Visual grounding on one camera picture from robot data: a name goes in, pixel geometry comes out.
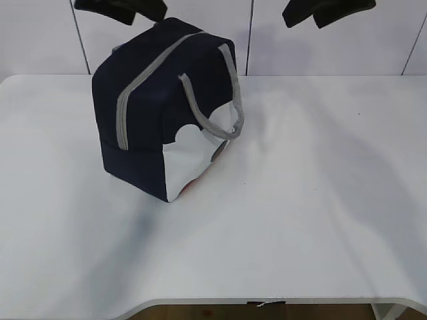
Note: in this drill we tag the white table leg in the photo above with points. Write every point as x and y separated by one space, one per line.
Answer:
387 311

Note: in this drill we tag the navy blue lunch bag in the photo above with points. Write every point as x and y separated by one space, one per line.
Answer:
166 104

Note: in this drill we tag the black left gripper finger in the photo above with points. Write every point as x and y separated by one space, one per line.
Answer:
154 10
106 9

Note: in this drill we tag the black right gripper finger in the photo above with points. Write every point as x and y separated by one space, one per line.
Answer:
337 10
297 11

